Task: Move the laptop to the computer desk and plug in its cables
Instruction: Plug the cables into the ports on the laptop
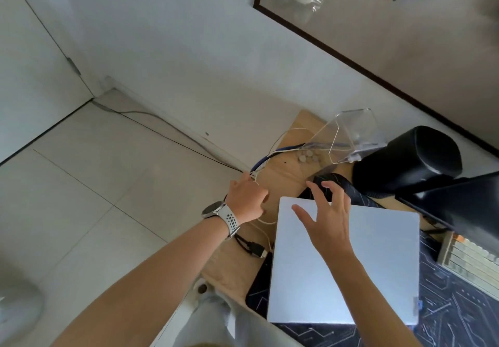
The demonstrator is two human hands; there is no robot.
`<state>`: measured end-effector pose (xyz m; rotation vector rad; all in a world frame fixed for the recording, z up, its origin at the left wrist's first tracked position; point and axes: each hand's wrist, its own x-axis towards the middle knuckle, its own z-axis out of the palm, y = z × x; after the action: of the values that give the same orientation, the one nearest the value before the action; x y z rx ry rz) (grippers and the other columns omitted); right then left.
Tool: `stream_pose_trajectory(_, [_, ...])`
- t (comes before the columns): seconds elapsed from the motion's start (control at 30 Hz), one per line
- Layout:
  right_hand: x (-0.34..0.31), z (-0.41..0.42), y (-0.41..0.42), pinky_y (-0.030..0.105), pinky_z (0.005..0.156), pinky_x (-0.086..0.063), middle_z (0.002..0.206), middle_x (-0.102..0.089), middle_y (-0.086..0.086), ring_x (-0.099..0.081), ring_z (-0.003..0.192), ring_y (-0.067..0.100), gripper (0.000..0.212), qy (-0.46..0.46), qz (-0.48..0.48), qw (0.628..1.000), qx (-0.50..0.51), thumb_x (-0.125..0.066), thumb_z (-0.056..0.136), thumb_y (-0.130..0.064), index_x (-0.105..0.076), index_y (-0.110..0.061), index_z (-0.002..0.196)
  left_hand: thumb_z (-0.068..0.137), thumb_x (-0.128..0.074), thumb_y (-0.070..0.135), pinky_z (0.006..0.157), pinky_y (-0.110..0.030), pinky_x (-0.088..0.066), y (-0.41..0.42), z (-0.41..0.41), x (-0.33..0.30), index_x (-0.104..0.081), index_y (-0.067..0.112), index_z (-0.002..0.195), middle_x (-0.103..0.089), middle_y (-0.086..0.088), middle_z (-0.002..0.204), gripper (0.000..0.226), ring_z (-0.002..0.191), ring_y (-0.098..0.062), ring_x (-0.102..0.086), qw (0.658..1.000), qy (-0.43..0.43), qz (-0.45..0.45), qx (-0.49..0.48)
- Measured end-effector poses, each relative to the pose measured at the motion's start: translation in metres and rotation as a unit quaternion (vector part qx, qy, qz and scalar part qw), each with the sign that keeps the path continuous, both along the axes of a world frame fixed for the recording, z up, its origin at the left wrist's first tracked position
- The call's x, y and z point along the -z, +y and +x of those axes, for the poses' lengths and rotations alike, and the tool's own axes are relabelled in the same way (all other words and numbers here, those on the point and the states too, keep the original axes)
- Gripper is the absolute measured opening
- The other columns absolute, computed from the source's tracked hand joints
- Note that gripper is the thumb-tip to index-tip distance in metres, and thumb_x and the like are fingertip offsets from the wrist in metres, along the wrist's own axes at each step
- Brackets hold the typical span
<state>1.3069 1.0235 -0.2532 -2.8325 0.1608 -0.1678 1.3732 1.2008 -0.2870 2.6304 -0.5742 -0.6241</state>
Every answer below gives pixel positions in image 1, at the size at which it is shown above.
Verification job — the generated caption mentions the person's right hand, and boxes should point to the person's right hand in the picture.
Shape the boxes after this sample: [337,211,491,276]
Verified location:
[291,180,356,260]

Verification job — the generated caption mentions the person's left hand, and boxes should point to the person's left hand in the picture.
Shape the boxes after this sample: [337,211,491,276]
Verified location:
[225,172,270,226]

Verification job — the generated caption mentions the white charging cable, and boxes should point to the white charging cable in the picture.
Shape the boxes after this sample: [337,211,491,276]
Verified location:
[249,177,278,252]

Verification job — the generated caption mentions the blue cable with grey adapter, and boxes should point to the blue cable with grey adapter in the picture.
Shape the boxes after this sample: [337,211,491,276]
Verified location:
[249,143,309,174]

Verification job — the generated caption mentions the silver laptop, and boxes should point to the silver laptop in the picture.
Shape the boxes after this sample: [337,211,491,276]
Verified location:
[267,196,421,326]

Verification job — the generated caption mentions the person's left forearm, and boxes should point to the person's left forearm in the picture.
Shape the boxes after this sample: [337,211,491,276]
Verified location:
[50,218,231,347]

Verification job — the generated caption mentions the person's right forearm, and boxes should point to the person's right forearm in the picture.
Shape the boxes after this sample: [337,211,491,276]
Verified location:
[329,249,424,347]

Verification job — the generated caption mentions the black circuit-print desk mat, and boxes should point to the black circuit-print desk mat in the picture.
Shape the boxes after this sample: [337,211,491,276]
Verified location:
[244,173,499,347]

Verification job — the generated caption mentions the white perforated wristwatch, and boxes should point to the white perforated wristwatch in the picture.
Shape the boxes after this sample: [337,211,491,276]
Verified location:
[201,201,241,241]

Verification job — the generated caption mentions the pile of coins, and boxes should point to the pile of coins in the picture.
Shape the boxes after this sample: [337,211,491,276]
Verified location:
[297,149,321,164]

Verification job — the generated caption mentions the clear acrylic box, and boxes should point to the clear acrylic box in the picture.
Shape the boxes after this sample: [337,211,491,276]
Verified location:
[308,108,388,165]

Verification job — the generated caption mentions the black cylindrical speaker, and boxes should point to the black cylindrical speaker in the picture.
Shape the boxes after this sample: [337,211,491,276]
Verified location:
[350,126,464,199]

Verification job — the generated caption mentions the light grey trousers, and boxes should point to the light grey trousers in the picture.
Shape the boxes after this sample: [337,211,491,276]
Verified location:
[187,290,297,347]

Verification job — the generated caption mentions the black monitor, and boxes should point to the black monitor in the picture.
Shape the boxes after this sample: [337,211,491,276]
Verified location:
[394,171,499,250]

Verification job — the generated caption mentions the white mechanical keyboard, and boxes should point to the white mechanical keyboard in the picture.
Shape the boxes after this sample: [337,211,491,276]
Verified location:
[436,230,499,293]

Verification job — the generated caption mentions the brown-framed cork pin board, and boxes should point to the brown-framed cork pin board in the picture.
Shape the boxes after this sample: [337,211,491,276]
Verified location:
[252,0,499,145]

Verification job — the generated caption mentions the white door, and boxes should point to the white door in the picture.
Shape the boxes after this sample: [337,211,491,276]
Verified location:
[0,0,94,164]

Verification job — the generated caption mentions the thin black floor cable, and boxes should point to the thin black floor cable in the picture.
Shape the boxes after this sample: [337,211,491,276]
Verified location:
[116,113,245,174]

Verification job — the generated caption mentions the thin white wire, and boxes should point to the thin white wire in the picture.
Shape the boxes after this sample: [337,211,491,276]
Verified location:
[268,127,324,157]

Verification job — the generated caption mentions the grey floor cable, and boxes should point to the grey floor cable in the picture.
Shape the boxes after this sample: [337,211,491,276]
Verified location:
[91,99,219,153]

